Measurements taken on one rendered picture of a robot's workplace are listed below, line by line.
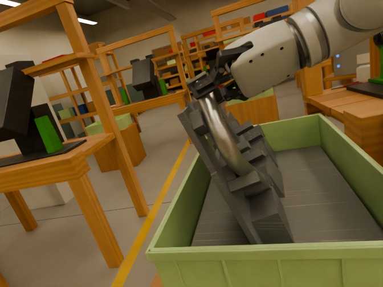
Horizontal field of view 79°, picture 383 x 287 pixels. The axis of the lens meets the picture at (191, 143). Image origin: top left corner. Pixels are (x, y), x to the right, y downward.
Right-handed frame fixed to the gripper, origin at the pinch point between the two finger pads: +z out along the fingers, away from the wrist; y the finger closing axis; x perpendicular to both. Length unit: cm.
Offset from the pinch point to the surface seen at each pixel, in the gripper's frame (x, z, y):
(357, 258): 29.7, -9.5, -8.1
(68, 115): -383, 412, -271
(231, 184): 14.4, 3.4, -8.4
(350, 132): -8, -33, -73
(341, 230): 25.7, -10.5, -25.8
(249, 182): 15.2, 0.2, -8.4
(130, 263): 7, 124, -118
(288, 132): -10, -12, -53
